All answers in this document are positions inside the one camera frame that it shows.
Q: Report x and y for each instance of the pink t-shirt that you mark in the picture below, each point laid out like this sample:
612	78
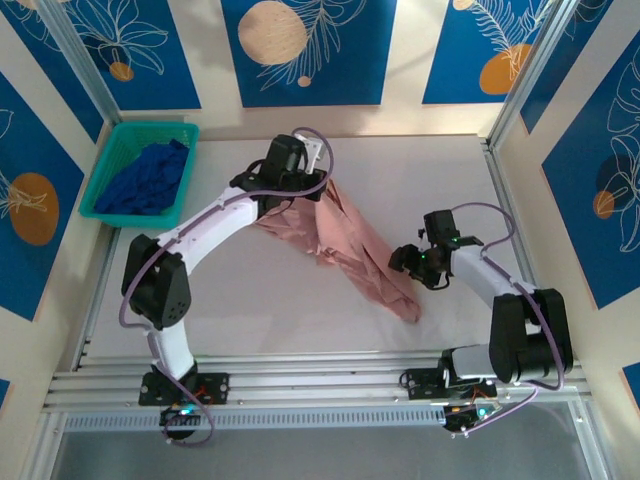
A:
350	235

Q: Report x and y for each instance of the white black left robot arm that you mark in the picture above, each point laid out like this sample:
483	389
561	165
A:
215	220

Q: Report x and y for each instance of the blue poster beige circle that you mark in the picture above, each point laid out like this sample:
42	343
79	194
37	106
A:
350	75

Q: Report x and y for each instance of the blue cloth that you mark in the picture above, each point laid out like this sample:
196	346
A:
145	180

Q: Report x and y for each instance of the blue poster white flower drawing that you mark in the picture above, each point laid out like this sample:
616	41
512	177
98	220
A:
590	250
165	75

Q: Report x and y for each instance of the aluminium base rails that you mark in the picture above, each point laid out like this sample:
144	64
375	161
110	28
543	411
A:
310	385

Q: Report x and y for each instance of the teal plastic basket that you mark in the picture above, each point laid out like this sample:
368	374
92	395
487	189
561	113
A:
125	135

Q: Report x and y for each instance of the blue poster orange circle fern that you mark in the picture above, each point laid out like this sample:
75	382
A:
450	60

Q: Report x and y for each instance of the blue poster sliver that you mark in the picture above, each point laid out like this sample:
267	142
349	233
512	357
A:
4	395
634	385

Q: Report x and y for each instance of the blue poster white line drawing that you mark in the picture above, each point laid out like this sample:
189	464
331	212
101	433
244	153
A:
50	50
575	60

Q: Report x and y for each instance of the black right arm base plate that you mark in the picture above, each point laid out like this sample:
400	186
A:
420	382

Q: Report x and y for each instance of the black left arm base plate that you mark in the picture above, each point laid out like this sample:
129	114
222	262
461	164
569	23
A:
217	385

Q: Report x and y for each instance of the aluminium corner post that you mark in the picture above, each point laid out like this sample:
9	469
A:
537	60
80	55

